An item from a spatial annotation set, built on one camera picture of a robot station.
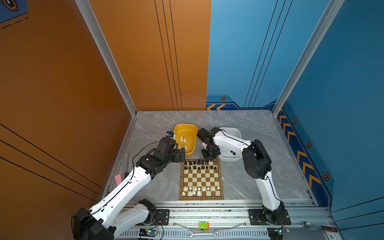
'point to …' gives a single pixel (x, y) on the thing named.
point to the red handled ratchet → (306, 224)
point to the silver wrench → (191, 233)
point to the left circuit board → (150, 232)
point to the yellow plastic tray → (186, 136)
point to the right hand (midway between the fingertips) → (207, 160)
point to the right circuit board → (275, 233)
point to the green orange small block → (204, 225)
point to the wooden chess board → (201, 180)
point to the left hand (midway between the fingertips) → (178, 149)
